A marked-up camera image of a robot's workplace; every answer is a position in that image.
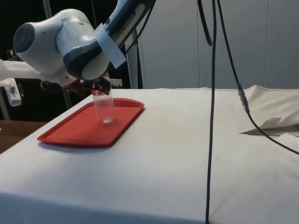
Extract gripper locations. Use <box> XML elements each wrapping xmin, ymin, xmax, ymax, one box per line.
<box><xmin>63</xmin><ymin>77</ymin><xmax>112</xmax><ymax>95</ymax></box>

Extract clear plastic bottle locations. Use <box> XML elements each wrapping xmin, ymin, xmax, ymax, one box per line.
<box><xmin>92</xmin><ymin>90</ymin><xmax>116</xmax><ymax>125</ymax></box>

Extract red tray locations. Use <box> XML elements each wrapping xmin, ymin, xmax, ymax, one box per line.
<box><xmin>36</xmin><ymin>98</ymin><xmax>145</xmax><ymax>148</ymax></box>

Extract pale locker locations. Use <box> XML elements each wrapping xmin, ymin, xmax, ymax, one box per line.
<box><xmin>128</xmin><ymin>0</ymin><xmax>199</xmax><ymax>89</ymax></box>
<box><xmin>198</xmin><ymin>0</ymin><xmax>299</xmax><ymax>90</ymax></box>

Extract black cable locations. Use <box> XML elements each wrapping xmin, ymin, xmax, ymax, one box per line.
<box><xmin>197</xmin><ymin>0</ymin><xmax>213</xmax><ymax>46</ymax></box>
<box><xmin>135</xmin><ymin>28</ymin><xmax>143</xmax><ymax>89</ymax></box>
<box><xmin>216</xmin><ymin>0</ymin><xmax>299</xmax><ymax>156</ymax></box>
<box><xmin>205</xmin><ymin>0</ymin><xmax>217</xmax><ymax>224</ymax></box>
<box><xmin>125</xmin><ymin>0</ymin><xmax>157</xmax><ymax>54</ymax></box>

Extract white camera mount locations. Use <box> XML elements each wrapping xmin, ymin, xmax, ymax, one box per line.
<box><xmin>0</xmin><ymin>58</ymin><xmax>45</xmax><ymax>81</ymax></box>

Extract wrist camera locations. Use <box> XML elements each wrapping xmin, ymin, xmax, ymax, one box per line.
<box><xmin>0</xmin><ymin>78</ymin><xmax>23</xmax><ymax>107</ymax></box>

